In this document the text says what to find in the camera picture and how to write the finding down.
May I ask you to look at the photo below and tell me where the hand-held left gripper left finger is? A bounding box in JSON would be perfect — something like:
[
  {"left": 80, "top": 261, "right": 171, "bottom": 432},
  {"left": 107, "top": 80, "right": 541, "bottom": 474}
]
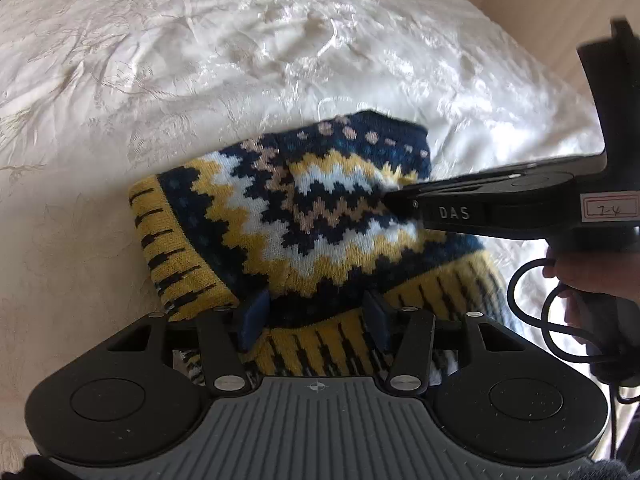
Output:
[{"left": 107, "top": 289, "right": 273, "bottom": 397}]

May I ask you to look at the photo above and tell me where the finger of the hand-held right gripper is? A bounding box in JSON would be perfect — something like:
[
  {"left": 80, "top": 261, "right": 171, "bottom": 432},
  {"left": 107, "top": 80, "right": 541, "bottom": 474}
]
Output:
[{"left": 382, "top": 157, "right": 608, "bottom": 223}]

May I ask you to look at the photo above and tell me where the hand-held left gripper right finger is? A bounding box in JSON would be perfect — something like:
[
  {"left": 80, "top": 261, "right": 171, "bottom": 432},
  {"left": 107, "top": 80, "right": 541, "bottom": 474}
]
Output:
[{"left": 362, "top": 290, "right": 527, "bottom": 397}]

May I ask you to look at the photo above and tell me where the navy yellow zigzag knit sweater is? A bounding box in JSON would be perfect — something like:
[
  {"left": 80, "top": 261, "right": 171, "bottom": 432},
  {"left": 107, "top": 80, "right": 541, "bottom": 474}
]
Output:
[{"left": 127, "top": 109, "right": 513, "bottom": 387}]

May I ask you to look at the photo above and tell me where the person's right hand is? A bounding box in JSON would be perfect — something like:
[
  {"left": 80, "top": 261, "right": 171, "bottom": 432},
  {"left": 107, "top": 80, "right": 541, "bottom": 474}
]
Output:
[{"left": 541, "top": 245, "right": 640, "bottom": 309}]

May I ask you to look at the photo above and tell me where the white embroidered bedspread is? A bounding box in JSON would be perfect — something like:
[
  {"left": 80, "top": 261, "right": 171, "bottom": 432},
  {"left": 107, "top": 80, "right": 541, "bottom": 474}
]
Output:
[{"left": 0, "top": 0, "right": 640, "bottom": 466}]

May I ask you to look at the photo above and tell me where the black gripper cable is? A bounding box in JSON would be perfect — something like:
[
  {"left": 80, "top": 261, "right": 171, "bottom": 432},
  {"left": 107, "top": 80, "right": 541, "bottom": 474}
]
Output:
[{"left": 506, "top": 257, "right": 640, "bottom": 407}]

